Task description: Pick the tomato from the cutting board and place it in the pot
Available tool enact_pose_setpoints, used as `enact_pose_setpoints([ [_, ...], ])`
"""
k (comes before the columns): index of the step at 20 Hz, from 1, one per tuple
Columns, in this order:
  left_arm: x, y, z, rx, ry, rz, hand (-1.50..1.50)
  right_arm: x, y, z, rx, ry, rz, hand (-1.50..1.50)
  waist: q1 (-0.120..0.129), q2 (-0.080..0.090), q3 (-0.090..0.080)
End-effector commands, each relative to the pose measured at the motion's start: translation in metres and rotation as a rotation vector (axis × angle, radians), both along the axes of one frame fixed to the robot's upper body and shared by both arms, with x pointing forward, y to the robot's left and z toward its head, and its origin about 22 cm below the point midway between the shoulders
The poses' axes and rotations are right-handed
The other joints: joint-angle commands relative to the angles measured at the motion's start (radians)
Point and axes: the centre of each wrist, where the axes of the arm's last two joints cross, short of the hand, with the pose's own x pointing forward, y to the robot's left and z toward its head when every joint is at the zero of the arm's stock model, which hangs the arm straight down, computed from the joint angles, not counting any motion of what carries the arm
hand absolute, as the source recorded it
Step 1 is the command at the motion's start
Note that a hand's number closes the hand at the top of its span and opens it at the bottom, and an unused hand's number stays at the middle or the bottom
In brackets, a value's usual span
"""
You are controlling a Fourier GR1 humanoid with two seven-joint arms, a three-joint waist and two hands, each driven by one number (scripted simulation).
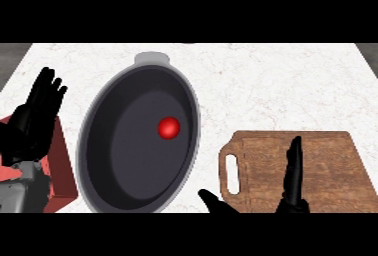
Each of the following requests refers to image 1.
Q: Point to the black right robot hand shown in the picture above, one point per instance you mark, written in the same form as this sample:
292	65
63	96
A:
294	173

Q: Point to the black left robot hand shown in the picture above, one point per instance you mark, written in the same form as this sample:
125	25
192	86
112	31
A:
29	123

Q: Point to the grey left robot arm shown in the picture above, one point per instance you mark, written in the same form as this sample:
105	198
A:
19	190

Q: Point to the brown wooden cutting board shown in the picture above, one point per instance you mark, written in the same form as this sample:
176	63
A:
300	173

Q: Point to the dark grey pot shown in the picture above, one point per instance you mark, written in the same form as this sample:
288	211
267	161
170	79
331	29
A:
139	136

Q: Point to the red tomato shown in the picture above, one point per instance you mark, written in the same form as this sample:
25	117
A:
168	128

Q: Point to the red box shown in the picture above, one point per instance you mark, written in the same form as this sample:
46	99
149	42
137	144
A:
59	173

